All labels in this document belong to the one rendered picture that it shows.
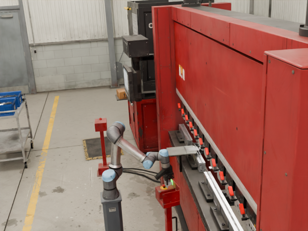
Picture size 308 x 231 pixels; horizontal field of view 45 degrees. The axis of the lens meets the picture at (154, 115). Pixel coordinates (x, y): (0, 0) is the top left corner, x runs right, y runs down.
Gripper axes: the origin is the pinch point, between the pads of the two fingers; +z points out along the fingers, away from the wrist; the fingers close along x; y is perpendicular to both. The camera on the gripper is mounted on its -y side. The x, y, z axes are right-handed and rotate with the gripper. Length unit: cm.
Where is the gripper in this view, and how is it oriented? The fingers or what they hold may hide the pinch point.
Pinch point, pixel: (166, 187)
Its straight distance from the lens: 335.8
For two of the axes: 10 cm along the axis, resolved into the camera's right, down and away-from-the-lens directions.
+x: -3.3, -2.9, 9.0
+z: 1.3, 9.3, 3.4
